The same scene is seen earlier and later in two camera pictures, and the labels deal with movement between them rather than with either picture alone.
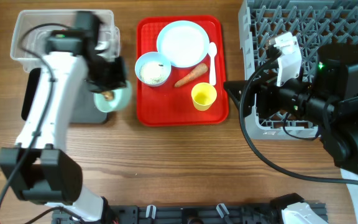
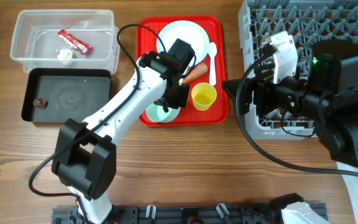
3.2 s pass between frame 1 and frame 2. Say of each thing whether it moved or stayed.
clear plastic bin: stayed
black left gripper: moved
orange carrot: stayed
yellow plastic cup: stayed
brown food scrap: moved
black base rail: stayed
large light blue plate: stayed
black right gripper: stayed
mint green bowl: moved
